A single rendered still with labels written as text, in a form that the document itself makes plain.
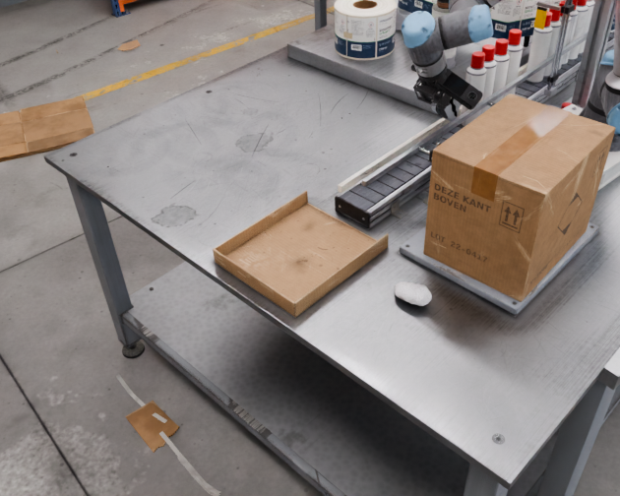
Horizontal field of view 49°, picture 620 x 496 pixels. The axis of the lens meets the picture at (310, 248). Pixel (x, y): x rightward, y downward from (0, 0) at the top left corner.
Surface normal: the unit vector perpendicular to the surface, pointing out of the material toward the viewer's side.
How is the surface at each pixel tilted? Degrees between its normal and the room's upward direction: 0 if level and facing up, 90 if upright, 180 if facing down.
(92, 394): 0
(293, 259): 0
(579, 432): 90
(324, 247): 0
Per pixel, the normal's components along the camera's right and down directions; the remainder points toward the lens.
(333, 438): -0.03, -0.77
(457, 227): -0.67, 0.50
